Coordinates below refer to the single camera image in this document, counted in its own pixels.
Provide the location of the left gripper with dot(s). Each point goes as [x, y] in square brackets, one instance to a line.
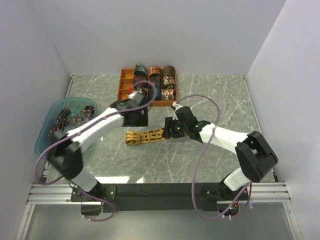
[142, 121]

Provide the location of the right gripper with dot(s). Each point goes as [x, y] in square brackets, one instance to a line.
[169, 123]

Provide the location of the yellow beetle print tie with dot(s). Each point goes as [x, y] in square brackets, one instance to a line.
[137, 138]

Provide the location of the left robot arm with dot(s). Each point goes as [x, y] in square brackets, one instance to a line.
[66, 155]

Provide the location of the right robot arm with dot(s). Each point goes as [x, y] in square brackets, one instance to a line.
[255, 156]

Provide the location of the teal plain rolled tie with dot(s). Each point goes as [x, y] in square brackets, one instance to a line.
[157, 93]

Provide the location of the black gold rolled tie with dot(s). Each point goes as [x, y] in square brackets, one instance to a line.
[140, 88]

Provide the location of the red green paisley rolled tie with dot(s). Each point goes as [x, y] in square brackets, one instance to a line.
[168, 95]

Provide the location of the maroon rolled tie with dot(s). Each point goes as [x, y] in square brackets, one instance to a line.
[138, 81]

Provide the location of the brown floral rolled tie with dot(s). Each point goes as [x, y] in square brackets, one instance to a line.
[168, 82]

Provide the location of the dark green rolled tie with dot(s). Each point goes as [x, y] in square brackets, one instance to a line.
[141, 70]

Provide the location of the red patterned rolled tie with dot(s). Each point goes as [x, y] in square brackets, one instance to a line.
[154, 70]

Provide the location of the brown patterned rolled tie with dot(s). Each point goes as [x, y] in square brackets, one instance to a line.
[168, 70]

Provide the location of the teal plastic basin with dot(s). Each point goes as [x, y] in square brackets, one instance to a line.
[74, 104]

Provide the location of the black red dotted tie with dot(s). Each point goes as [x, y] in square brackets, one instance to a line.
[59, 122]

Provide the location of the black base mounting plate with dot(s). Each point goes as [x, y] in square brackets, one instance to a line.
[114, 197]

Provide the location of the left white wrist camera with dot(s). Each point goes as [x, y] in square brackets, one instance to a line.
[132, 94]

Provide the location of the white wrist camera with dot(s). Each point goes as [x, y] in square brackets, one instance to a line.
[132, 94]
[175, 106]

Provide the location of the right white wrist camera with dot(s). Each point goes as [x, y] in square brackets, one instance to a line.
[175, 106]

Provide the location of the aluminium rail frame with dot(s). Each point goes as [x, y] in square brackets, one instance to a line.
[50, 215]

